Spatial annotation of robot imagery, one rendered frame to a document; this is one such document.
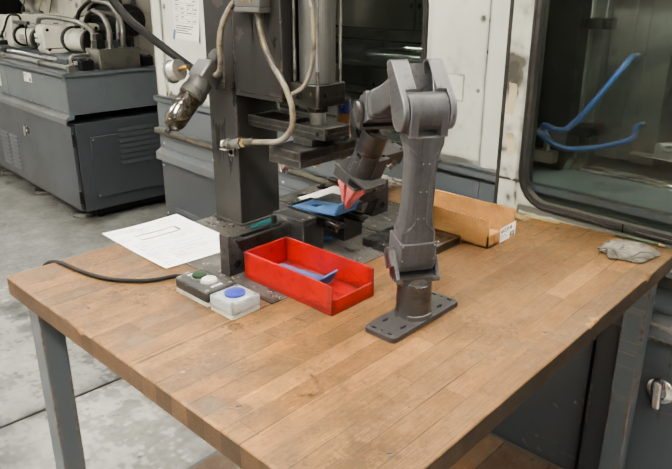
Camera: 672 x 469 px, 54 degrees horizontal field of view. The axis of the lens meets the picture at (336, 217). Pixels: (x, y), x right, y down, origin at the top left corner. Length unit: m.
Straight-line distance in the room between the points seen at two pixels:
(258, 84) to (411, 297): 0.63
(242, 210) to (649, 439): 1.21
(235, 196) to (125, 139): 2.97
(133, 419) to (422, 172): 1.74
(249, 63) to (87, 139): 3.04
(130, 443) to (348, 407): 1.56
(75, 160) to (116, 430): 2.35
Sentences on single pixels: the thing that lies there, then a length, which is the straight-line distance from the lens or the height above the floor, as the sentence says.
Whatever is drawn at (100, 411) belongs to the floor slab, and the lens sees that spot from 2.65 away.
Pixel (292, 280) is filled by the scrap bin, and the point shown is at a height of 0.94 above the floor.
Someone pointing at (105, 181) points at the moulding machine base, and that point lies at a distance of 4.59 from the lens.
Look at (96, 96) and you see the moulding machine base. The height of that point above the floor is 0.82.
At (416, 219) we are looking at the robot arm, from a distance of 1.12.
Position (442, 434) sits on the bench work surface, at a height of 0.90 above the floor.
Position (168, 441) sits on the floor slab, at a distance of 2.44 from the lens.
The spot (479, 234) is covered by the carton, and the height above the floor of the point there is 0.93.
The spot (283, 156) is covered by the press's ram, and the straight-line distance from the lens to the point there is 1.43.
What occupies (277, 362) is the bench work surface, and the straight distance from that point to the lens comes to 1.08.
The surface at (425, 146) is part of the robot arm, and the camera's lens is 1.08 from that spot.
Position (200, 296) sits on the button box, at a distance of 1.28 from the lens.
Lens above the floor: 1.47
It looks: 19 degrees down
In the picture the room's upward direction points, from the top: straight up
